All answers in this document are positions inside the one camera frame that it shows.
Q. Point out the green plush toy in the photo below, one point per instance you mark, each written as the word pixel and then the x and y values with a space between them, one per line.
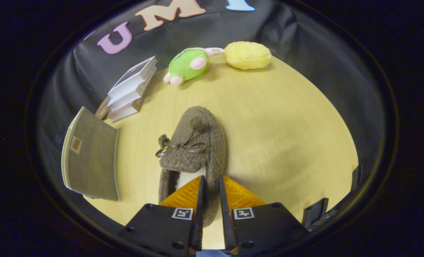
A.
pixel 188 64

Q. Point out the yellow plush toy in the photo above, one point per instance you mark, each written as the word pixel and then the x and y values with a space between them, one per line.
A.
pixel 247 55

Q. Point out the grey fabric storage box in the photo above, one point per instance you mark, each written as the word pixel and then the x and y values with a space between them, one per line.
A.
pixel 94 160

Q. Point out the brown fuzzy shoe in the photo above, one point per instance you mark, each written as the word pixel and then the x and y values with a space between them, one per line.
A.
pixel 194 160

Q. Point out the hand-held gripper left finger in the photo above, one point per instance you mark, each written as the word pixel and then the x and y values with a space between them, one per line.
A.
pixel 199 221

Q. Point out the black backdrop cloth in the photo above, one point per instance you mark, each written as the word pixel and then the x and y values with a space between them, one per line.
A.
pixel 287 32

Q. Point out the person's blue jeans leg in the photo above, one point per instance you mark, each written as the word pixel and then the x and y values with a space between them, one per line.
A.
pixel 212 253

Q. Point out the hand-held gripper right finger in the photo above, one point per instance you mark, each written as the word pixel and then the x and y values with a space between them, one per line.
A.
pixel 226 221

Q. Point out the white paperback book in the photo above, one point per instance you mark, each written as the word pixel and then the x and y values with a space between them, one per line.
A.
pixel 126 112
pixel 128 98

